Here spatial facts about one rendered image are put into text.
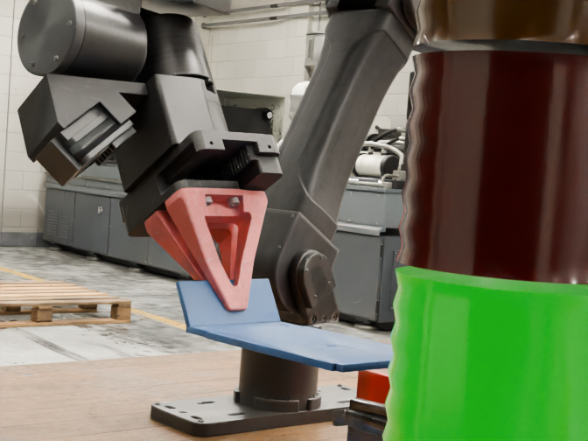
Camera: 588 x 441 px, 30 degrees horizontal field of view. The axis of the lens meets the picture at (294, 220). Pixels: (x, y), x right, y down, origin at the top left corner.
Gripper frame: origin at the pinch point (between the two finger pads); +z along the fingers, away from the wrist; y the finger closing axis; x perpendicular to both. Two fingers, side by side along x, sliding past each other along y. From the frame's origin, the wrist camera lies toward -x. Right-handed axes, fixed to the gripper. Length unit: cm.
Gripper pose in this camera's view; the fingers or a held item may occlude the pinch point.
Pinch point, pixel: (231, 300)
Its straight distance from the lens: 68.7
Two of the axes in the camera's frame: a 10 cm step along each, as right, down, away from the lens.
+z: 2.8, 9.0, -3.4
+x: 7.7, 0.1, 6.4
